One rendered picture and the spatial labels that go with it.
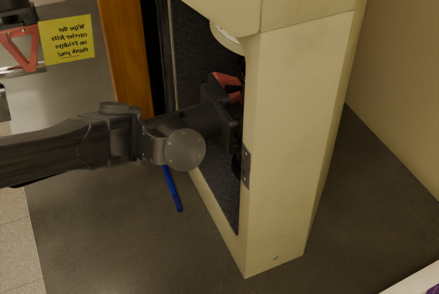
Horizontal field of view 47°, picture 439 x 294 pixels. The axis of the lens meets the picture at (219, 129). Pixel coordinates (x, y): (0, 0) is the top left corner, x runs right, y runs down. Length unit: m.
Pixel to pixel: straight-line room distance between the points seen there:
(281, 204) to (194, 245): 0.22
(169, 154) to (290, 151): 0.15
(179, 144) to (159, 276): 0.30
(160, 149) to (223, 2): 0.24
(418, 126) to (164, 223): 0.52
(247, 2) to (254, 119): 0.16
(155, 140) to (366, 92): 0.63
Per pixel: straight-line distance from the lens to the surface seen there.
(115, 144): 0.69
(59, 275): 0.90
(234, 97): 0.81
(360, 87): 1.16
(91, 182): 1.01
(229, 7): 0.47
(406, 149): 1.10
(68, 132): 0.63
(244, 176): 0.67
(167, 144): 0.63
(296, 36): 0.53
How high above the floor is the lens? 1.69
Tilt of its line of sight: 44 degrees down
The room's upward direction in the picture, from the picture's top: straight up
